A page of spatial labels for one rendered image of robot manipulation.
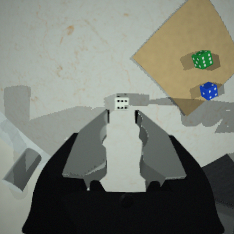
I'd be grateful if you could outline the green die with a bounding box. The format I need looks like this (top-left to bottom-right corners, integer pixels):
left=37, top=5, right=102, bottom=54
left=192, top=50, right=213, bottom=69

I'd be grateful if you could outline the blue die with white pips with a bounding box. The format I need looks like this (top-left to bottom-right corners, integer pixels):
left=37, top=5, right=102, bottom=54
left=200, top=82, right=218, bottom=101

